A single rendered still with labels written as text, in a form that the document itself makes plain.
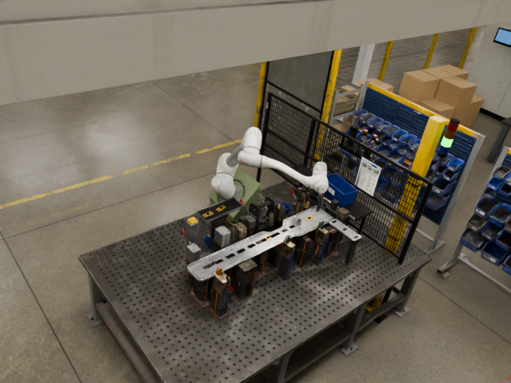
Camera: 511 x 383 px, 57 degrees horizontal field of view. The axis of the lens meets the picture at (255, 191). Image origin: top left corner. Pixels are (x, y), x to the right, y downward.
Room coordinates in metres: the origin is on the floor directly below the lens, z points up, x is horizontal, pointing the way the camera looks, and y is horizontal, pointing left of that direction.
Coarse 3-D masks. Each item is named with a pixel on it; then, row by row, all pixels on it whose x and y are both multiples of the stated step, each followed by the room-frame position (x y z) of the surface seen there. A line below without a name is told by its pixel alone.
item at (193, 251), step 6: (192, 246) 2.57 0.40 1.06; (192, 252) 2.51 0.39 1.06; (198, 252) 2.54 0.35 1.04; (186, 258) 2.56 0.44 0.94; (192, 258) 2.51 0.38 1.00; (198, 258) 2.54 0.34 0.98; (186, 270) 2.56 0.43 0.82; (186, 276) 2.56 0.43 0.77; (192, 276) 2.51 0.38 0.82; (186, 282) 2.55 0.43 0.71; (192, 282) 2.52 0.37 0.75; (192, 288) 2.50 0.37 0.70
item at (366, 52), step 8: (360, 48) 7.46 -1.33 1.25; (368, 48) 7.37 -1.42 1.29; (360, 56) 7.43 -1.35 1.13; (368, 56) 7.40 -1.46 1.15; (360, 64) 7.41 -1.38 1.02; (368, 64) 7.44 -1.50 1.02; (360, 72) 7.38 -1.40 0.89; (352, 80) 7.47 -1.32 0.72; (360, 80) 7.37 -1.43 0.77; (344, 120) 7.39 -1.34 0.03
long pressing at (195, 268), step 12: (300, 216) 3.20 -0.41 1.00; (312, 216) 3.22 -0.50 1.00; (324, 216) 3.25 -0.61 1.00; (288, 228) 3.01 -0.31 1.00; (300, 228) 3.03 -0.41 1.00; (312, 228) 3.06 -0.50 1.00; (252, 240) 2.80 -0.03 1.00; (276, 240) 2.84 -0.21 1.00; (216, 252) 2.60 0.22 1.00; (228, 252) 2.62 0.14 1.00; (252, 252) 2.66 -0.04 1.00; (192, 264) 2.45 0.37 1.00; (204, 264) 2.46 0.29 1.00; (216, 264) 2.48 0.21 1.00; (228, 264) 2.50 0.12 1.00; (204, 276) 2.35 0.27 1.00
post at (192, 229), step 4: (188, 224) 2.73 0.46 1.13; (192, 224) 2.72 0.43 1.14; (196, 224) 2.73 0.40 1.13; (188, 228) 2.73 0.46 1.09; (192, 228) 2.71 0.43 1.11; (196, 228) 2.74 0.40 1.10; (188, 232) 2.73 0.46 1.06; (192, 232) 2.71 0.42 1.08; (196, 232) 2.74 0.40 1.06; (188, 236) 2.73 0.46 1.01; (192, 236) 2.71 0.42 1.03; (196, 236) 2.75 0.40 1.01; (192, 240) 2.72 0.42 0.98; (196, 240) 2.75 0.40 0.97; (188, 244) 2.73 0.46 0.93
